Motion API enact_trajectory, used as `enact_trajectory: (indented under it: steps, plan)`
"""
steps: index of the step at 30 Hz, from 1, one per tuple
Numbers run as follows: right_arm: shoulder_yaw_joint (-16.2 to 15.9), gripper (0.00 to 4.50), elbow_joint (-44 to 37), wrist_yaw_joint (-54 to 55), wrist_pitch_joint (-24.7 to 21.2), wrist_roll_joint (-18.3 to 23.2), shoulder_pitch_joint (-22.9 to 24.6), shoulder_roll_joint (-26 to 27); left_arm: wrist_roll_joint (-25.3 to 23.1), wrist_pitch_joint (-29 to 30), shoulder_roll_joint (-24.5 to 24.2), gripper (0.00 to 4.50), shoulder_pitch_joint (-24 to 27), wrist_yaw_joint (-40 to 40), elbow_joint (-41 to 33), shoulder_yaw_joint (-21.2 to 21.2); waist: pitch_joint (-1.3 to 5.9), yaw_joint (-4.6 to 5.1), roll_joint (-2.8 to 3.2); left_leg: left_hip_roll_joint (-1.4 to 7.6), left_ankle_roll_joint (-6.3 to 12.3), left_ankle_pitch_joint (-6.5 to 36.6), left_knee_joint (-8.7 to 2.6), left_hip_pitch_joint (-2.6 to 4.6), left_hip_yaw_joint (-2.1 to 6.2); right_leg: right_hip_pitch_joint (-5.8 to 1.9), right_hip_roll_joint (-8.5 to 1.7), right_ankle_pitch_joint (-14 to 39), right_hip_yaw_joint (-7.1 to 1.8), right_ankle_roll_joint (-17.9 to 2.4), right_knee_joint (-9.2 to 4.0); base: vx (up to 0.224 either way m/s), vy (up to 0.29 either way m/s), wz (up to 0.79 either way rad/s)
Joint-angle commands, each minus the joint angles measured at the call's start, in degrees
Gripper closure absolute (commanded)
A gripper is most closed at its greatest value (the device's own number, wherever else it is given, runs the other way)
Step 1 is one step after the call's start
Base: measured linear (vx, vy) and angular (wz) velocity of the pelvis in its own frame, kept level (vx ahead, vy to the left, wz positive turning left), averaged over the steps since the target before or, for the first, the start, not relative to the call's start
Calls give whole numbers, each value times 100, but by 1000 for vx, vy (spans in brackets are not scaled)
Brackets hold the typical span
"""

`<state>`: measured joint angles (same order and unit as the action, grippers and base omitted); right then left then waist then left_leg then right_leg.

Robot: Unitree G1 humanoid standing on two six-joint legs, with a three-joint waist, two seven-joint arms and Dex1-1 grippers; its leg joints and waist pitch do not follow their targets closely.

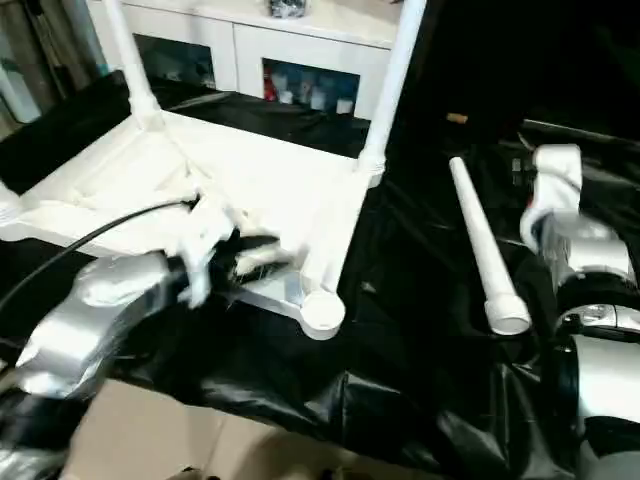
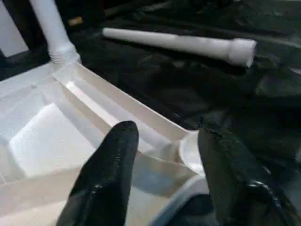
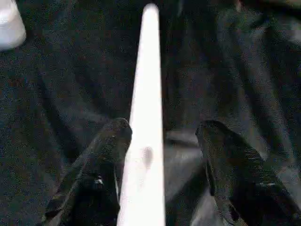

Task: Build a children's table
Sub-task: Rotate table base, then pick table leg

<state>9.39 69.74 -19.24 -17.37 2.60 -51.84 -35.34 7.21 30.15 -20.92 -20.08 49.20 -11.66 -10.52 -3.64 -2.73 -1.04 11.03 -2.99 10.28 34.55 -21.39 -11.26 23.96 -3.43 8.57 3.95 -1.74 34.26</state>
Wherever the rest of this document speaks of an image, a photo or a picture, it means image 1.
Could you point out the white plastic table top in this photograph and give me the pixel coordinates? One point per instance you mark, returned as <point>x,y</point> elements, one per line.
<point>275,185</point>

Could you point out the white plastic table leg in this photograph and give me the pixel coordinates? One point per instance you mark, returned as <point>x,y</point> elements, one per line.
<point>7,210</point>
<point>395,75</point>
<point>480,230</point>
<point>127,50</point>

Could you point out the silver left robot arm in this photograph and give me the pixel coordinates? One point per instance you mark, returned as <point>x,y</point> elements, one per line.
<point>90,320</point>

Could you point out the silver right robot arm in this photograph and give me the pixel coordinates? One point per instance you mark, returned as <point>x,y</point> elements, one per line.
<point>595,245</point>

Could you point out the dark metal bar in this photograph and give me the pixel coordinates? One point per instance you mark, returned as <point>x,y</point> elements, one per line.
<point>575,131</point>

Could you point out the small yellow label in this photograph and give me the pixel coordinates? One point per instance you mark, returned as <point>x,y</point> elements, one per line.
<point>456,118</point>

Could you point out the black plastic mat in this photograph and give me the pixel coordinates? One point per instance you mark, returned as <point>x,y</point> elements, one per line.
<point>300,360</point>

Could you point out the black backdrop cloth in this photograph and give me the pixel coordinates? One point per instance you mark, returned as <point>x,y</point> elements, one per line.
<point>525,55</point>

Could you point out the white jar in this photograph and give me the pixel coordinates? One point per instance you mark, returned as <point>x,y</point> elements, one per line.
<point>285,97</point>
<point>342,106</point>
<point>315,100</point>

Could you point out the red container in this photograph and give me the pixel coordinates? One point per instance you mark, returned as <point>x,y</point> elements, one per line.
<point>271,89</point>

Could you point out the white sideboard cabinet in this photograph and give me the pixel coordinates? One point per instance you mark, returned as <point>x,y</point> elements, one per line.
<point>225,40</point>

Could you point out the grey rounded robot part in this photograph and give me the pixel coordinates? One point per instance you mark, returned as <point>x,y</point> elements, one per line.
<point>194,474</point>

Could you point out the clear bag of dark parts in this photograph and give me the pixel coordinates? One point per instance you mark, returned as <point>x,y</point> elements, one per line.
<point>289,7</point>

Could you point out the grey tripod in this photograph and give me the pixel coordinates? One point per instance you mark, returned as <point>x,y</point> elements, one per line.
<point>65,45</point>

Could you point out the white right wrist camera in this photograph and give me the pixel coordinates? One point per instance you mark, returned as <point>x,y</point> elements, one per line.
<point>555,170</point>

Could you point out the glass door metal frame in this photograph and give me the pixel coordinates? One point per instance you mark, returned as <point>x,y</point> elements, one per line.
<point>17,85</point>

